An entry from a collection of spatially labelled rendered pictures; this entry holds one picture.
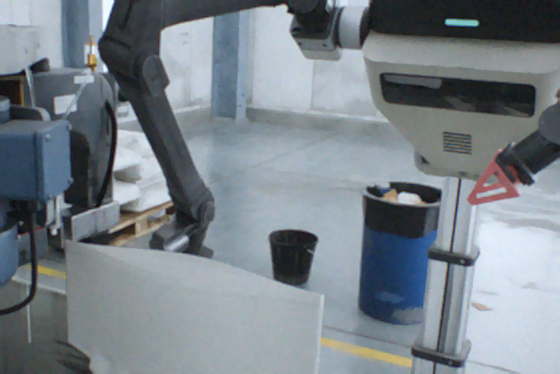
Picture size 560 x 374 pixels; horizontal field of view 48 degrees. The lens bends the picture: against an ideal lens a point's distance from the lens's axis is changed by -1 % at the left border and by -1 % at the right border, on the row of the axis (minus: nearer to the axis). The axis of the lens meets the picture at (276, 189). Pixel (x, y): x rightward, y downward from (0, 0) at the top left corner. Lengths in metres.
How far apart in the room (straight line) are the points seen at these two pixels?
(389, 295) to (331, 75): 6.42
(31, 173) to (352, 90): 8.62
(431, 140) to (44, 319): 1.11
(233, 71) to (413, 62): 8.56
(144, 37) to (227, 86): 8.87
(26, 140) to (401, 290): 2.66
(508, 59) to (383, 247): 2.07
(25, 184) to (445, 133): 0.87
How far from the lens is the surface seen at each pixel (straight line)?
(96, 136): 1.29
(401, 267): 3.22
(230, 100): 9.82
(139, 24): 0.96
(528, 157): 1.05
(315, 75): 9.48
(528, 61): 1.24
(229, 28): 9.78
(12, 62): 0.83
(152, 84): 0.99
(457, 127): 1.35
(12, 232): 0.88
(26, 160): 0.80
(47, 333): 1.84
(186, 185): 1.20
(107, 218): 1.35
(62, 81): 1.21
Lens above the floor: 1.43
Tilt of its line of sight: 14 degrees down
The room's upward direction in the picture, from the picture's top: 3 degrees clockwise
